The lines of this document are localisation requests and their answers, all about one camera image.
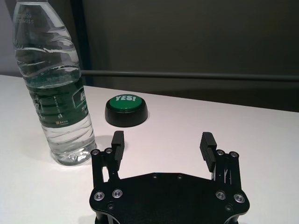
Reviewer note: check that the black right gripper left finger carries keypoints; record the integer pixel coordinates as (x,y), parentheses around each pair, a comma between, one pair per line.
(118,149)

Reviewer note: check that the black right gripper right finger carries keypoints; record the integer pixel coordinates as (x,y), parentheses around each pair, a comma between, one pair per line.
(208,149)

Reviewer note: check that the clear plastic water bottle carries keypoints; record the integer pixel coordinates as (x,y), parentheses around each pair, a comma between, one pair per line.
(53,81)

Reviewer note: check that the green YES push button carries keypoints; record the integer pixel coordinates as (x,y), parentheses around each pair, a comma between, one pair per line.
(126,112)

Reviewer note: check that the blue vertical metal post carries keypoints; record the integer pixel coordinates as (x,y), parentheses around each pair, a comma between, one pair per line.
(87,46)

